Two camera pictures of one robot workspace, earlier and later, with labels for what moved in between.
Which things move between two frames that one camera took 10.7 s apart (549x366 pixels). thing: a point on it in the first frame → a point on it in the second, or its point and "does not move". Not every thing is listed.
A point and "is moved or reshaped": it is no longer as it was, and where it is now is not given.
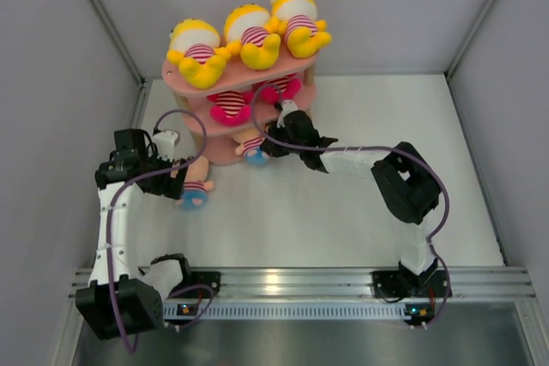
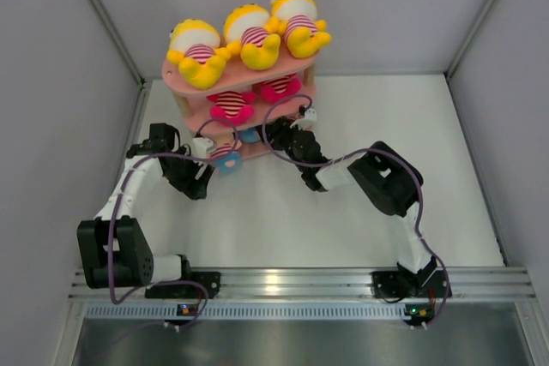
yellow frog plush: (294, 15) does not move
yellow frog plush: (249, 32) does not move
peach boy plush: (196, 185) is moved or reshaped
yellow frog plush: (195, 47) does not move
